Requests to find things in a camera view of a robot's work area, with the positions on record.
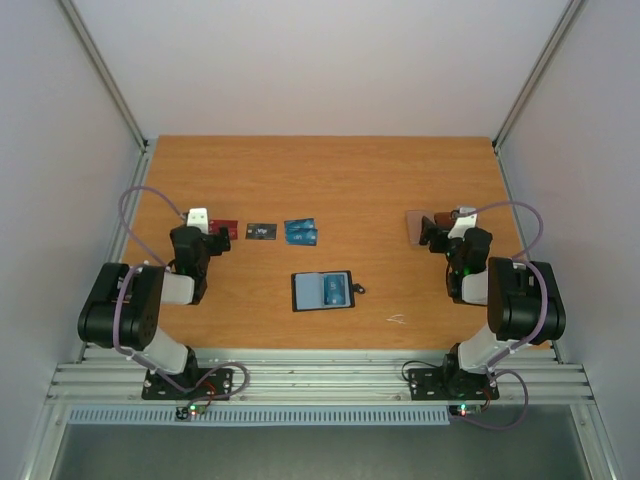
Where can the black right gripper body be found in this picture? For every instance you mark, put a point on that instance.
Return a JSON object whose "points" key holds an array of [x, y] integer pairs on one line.
{"points": [[435, 237]]}

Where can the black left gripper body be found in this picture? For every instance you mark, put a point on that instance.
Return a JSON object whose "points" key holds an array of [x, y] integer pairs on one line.
{"points": [[222, 243]]}

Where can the black credit card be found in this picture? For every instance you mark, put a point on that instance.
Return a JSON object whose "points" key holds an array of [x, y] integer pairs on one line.
{"points": [[261, 231]]}

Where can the black leather card holder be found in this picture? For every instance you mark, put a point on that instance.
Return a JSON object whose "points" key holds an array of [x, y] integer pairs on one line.
{"points": [[307, 291]]}

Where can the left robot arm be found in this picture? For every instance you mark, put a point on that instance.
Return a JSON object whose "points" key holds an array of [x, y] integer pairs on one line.
{"points": [[122, 310]]}

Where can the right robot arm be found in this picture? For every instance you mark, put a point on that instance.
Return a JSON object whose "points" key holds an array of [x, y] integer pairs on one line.
{"points": [[522, 301]]}

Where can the beige leather card holder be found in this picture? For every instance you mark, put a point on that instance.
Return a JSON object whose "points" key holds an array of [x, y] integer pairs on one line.
{"points": [[414, 225]]}

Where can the left circuit board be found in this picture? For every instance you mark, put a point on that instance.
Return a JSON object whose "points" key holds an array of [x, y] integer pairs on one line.
{"points": [[192, 411]]}

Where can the circuit board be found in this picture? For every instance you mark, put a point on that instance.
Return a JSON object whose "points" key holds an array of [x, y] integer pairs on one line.
{"points": [[192, 411], [465, 410]]}

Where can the right circuit board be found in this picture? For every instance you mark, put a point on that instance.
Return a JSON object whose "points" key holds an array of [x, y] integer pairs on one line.
{"points": [[465, 410]]}

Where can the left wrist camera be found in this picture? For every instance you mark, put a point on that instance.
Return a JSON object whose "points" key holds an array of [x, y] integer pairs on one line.
{"points": [[198, 218]]}

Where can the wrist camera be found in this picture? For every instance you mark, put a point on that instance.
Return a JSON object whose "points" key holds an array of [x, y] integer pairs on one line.
{"points": [[465, 218], [198, 218]]}

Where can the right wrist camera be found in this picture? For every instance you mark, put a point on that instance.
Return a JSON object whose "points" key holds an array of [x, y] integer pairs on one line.
{"points": [[465, 218]]}

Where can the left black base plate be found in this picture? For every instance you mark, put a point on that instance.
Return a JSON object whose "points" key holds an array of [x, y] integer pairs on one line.
{"points": [[188, 386]]}

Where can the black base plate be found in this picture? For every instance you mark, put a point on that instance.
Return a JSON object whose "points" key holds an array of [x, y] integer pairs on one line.
{"points": [[188, 386], [430, 384]]}

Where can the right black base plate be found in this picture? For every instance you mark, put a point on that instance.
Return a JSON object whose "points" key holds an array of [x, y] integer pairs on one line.
{"points": [[430, 384]]}

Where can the grey slotted cable duct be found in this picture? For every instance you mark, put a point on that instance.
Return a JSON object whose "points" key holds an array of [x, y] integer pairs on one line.
{"points": [[261, 416]]}

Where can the aluminium rail frame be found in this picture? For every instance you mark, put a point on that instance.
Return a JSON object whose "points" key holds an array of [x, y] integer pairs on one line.
{"points": [[316, 377]]}

